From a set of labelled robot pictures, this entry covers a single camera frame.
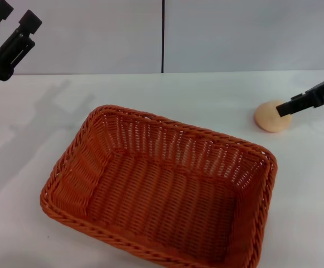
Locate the pale round steamed bun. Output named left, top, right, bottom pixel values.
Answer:
left=254, top=99, right=293, bottom=133

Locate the black vertical wall strip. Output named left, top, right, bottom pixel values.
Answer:
left=160, top=0, right=166, bottom=74

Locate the orange woven plastic basket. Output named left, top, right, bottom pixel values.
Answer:
left=40, top=104, right=279, bottom=268

